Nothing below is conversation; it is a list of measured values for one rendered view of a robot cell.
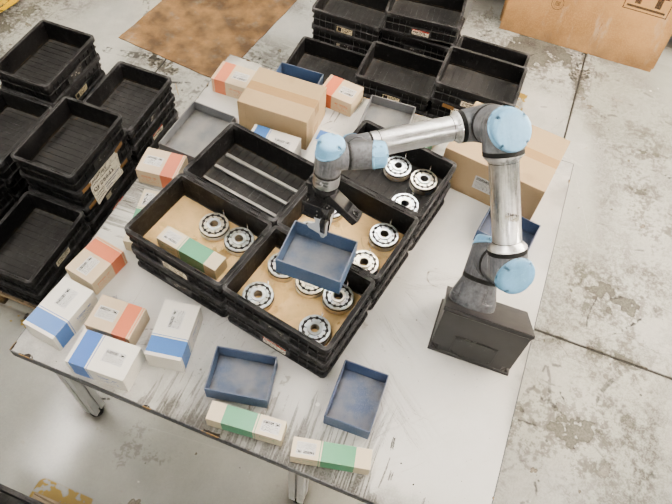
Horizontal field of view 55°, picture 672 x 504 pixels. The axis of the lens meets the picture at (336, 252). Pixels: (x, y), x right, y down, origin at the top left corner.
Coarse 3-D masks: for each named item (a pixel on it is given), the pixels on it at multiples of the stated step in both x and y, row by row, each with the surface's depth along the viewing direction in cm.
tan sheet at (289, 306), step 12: (276, 252) 221; (264, 264) 218; (252, 276) 216; (264, 276) 216; (276, 288) 214; (288, 288) 214; (276, 300) 211; (288, 300) 211; (300, 300) 212; (312, 300) 212; (276, 312) 209; (288, 312) 209; (300, 312) 209; (312, 312) 210; (324, 312) 210; (348, 312) 210; (336, 324) 208
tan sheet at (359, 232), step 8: (304, 216) 231; (368, 216) 232; (336, 224) 229; (344, 224) 230; (360, 224) 230; (368, 224) 230; (336, 232) 228; (344, 232) 228; (352, 232) 228; (360, 232) 228; (368, 232) 228; (360, 240) 226; (368, 240) 226; (360, 248) 224; (368, 248) 225; (376, 256) 223; (384, 256) 223
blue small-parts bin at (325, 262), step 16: (304, 224) 191; (288, 240) 191; (304, 240) 196; (320, 240) 195; (336, 240) 192; (352, 240) 189; (288, 256) 193; (304, 256) 193; (320, 256) 193; (336, 256) 194; (352, 256) 188; (288, 272) 187; (304, 272) 184; (320, 272) 190; (336, 272) 191; (336, 288) 185
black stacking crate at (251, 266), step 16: (272, 240) 218; (256, 256) 212; (240, 272) 206; (240, 288) 213; (352, 288) 215; (240, 304) 205; (256, 320) 207; (352, 320) 204; (288, 336) 200; (304, 352) 202; (320, 352) 197
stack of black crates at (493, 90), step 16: (448, 64) 331; (464, 64) 329; (480, 64) 325; (496, 64) 322; (512, 64) 319; (448, 80) 325; (464, 80) 326; (480, 80) 326; (496, 80) 327; (512, 80) 326; (432, 96) 318; (448, 96) 314; (464, 96) 310; (480, 96) 305; (496, 96) 321; (512, 96) 321; (432, 112) 326; (448, 112) 322
